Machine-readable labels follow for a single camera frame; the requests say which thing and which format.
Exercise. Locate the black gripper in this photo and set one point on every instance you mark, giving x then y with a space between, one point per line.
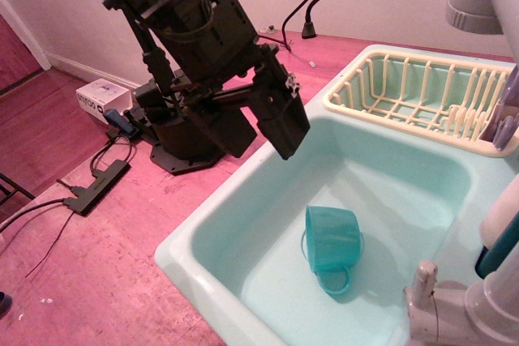
214 40

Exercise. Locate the teal plastic cup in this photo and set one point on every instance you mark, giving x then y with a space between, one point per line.
334 245

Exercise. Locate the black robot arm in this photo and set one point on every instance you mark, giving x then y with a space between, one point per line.
163 67

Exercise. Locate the light teal toy sink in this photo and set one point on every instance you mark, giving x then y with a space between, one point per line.
240 261

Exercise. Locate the cream dish drying rack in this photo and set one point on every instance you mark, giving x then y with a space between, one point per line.
447 99

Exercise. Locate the white cardboard box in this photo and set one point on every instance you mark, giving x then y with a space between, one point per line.
98 96

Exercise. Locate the black usb hub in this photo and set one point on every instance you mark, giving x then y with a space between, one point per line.
87 198

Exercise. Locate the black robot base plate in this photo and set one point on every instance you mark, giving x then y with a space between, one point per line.
188 127

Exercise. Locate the blue clamp handle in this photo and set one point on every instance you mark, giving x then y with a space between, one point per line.
114 118

